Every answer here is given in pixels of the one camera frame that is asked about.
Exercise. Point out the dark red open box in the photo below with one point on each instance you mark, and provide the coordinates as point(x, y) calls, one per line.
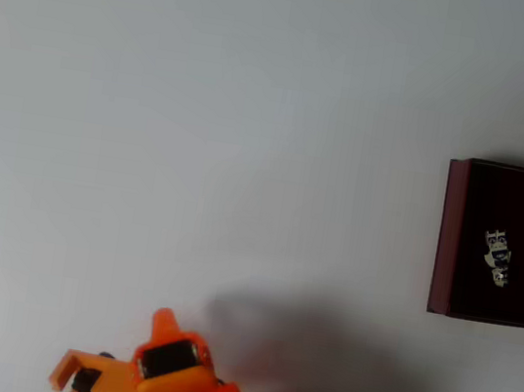
point(467, 212)

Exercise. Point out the small grey toy figure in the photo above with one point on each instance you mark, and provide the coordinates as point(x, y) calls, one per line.
point(500, 253)

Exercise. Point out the light orange camera mount bracket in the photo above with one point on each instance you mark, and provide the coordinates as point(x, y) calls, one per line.
point(116, 381)

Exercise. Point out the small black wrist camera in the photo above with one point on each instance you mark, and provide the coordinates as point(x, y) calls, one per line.
point(85, 381)

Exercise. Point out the orange gripper with motor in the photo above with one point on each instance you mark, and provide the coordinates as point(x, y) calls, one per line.
point(167, 355)

